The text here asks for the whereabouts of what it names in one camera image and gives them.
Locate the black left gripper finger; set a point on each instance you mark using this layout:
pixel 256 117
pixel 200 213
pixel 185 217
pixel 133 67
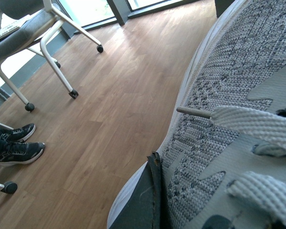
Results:
pixel 140 203

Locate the grey knit sneaker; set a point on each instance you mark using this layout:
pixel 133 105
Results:
pixel 224 155

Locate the white chair leg with caster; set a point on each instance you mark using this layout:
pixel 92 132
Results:
pixel 8 187

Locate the black sneaker lower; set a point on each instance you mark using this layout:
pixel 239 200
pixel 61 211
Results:
pixel 21 153

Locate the black sneaker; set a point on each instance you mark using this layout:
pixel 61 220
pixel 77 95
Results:
pixel 19 134
pixel 21 153

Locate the black sneaker upper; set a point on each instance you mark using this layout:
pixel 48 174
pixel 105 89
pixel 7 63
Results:
pixel 19 134

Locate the white keyboard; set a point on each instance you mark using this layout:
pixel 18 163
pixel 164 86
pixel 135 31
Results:
pixel 11 28

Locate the white frame grey chair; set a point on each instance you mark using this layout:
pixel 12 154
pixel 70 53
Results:
pixel 44 18

